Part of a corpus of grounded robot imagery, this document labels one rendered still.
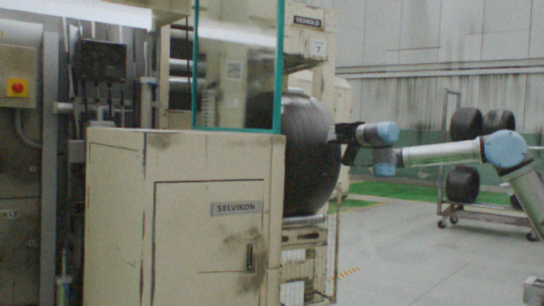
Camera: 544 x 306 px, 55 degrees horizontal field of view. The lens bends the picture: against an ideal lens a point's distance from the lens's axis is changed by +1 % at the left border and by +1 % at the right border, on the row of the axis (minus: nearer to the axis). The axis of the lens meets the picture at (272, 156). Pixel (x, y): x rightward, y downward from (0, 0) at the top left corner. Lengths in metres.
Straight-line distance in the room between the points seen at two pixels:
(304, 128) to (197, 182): 0.86
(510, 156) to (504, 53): 11.57
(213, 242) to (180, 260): 0.09
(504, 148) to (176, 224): 1.04
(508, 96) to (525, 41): 1.25
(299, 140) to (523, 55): 11.40
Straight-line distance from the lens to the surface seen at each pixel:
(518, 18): 13.41
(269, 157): 1.41
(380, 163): 1.86
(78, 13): 1.99
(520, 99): 13.13
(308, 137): 2.07
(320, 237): 2.27
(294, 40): 2.59
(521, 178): 1.81
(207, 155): 1.31
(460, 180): 7.43
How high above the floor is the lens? 1.28
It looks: 3 degrees down
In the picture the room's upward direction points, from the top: 2 degrees clockwise
